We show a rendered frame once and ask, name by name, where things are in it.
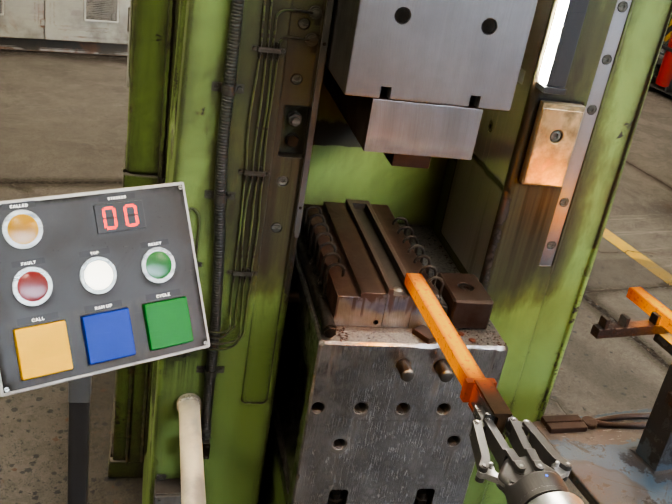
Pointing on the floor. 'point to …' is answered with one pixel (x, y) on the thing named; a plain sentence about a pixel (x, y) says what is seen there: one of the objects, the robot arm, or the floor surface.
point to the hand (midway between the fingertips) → (488, 407)
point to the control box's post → (78, 439)
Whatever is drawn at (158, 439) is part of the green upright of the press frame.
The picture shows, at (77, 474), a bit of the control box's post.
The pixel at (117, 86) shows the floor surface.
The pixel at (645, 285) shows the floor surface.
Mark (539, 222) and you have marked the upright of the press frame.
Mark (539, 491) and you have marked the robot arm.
